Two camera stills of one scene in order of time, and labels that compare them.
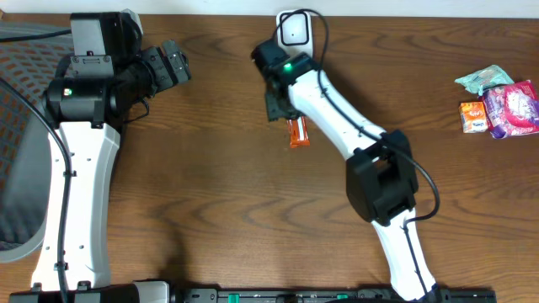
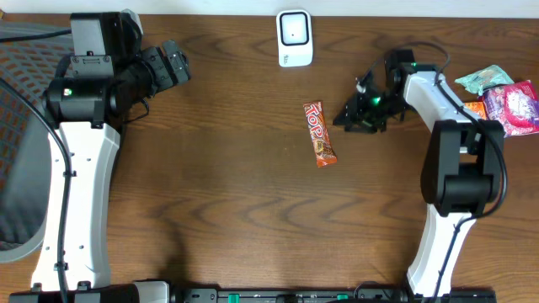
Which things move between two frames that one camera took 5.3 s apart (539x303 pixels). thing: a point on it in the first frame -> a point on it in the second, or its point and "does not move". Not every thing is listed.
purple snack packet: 512,110 does not move
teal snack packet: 486,78 does not move
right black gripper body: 279,109 -> 373,114
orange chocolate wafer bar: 299,132 -> 322,143
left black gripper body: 162,68 does not move
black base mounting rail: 327,295 does not move
